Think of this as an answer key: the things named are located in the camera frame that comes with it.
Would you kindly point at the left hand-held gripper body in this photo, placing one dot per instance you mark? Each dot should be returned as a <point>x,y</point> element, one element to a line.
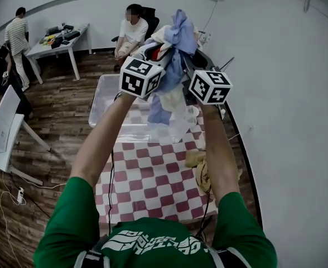
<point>132,80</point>

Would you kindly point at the person's green t-shirt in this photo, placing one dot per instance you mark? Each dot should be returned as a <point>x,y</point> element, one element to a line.
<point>69,219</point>

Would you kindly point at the white slanted-leg desk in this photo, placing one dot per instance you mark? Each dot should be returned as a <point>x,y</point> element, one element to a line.
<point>13,149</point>

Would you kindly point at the white work table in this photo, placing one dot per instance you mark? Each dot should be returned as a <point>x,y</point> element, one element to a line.
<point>41,50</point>

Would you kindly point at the black case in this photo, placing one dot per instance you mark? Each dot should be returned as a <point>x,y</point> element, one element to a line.
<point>57,42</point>

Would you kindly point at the grey black chest harness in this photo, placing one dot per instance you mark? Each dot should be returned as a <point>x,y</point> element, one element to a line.
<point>92,258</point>

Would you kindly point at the black flat device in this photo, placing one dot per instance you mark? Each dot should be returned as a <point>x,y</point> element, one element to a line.
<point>72,35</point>

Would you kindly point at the clear plastic bottle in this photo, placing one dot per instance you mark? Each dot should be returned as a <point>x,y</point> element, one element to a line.
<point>222,113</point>

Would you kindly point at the beige clothes garment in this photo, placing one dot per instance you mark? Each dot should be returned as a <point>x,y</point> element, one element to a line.
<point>203,172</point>

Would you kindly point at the red white checkered tablecloth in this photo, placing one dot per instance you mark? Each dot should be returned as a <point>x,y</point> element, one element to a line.
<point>153,183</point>

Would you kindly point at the clear plastic storage bin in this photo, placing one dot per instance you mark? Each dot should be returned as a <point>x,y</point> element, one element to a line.
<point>105,99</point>

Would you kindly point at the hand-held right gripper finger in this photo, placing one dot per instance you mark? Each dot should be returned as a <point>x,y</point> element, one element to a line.
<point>200,60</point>

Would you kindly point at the person's right forearm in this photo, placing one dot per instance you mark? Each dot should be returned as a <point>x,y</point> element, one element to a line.
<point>219,155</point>

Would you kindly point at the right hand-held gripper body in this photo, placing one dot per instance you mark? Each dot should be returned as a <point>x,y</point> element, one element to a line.
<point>211,88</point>

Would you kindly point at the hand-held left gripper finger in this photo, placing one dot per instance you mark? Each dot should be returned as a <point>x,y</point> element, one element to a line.
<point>168,59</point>
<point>145,50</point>

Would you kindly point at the white power strip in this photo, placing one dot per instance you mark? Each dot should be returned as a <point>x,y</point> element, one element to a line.
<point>20,195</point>

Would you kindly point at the black office chair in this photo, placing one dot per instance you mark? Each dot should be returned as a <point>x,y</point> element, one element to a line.
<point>152,18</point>

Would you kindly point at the yellow green toy pieces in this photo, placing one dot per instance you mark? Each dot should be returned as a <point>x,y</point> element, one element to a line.
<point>47,40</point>

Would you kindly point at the person's left forearm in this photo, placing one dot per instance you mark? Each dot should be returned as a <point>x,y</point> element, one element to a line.
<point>102,138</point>

